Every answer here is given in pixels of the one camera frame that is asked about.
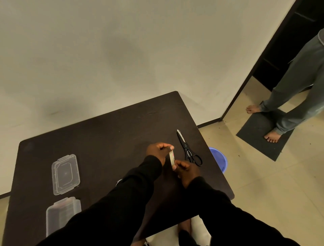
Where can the dark shelf unit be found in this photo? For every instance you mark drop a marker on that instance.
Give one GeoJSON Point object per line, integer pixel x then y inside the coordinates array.
{"type": "Point", "coordinates": [283, 45]}

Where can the dark door frame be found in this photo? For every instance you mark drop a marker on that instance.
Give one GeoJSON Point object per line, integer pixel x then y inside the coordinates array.
{"type": "Point", "coordinates": [258, 66]}

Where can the dark grey floor mat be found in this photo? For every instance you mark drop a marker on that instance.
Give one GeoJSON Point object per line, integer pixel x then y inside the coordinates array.
{"type": "Point", "coordinates": [258, 131]}

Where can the clear plastic container box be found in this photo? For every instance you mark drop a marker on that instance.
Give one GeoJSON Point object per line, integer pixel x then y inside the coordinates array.
{"type": "Point", "coordinates": [62, 215]}

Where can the black scissors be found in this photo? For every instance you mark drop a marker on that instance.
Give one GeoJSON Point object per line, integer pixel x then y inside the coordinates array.
{"type": "Point", "coordinates": [182, 143]}

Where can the blue plastic basin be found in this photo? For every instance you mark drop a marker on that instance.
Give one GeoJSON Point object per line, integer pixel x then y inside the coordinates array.
{"type": "Point", "coordinates": [219, 158]}

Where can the person's left forearm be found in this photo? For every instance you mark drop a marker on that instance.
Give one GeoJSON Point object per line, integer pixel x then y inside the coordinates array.
{"type": "Point", "coordinates": [114, 207]}

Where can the white floor mat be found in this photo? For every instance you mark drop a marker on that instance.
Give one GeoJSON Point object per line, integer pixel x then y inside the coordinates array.
{"type": "Point", "coordinates": [164, 238]}

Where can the person's left hand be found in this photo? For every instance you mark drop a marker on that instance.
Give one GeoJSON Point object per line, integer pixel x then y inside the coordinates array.
{"type": "Point", "coordinates": [157, 150]}

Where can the person's right foot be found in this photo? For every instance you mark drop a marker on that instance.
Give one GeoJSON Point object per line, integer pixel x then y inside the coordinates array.
{"type": "Point", "coordinates": [184, 225]}

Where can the person's right hand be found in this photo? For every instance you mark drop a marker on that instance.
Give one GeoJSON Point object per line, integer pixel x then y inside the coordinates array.
{"type": "Point", "coordinates": [188, 173]}

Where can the person's right forearm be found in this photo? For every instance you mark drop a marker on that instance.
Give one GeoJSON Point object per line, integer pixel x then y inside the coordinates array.
{"type": "Point", "coordinates": [227, 220]}

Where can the clear tape roll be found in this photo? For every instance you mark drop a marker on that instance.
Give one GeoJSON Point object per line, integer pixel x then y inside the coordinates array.
{"type": "Point", "coordinates": [171, 158]}

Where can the clear plastic container lid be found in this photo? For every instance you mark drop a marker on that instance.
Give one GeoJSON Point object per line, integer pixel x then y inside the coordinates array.
{"type": "Point", "coordinates": [65, 175]}

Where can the person's foot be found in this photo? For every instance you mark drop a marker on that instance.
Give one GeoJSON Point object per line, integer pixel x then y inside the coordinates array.
{"type": "Point", "coordinates": [273, 136]}
{"type": "Point", "coordinates": [253, 109]}
{"type": "Point", "coordinates": [184, 225]}

